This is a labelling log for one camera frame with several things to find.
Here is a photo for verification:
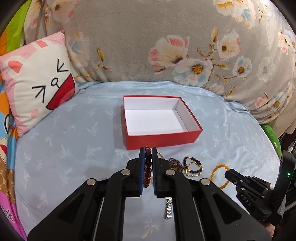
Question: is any green object at bedside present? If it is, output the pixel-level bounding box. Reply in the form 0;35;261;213
261;125;282;159

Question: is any dark red bead bracelet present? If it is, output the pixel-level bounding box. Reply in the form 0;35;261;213
142;146;153;188

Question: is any pink cat face pillow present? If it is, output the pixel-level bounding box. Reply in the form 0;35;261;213
1;32;79;137

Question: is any floral grey blanket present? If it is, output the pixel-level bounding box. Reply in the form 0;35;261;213
23;1;295;124

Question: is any purple garnet bead bracelet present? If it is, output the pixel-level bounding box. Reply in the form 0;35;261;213
168;158;186;174

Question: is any light blue palm bedsheet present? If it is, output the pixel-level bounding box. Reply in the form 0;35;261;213
15;81;280;233

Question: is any red cardboard box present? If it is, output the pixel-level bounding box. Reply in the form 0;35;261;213
122;95;203;150

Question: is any silver wrist watch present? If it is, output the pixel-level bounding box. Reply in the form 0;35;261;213
164;197;173;220

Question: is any orange amber bead bracelet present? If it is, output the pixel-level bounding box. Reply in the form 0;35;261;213
210;164;231;190

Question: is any black and gold bead bracelet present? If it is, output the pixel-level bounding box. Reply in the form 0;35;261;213
183;156;204;178

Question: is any colourful cartoon bedding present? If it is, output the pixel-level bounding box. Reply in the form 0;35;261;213
1;1;31;240

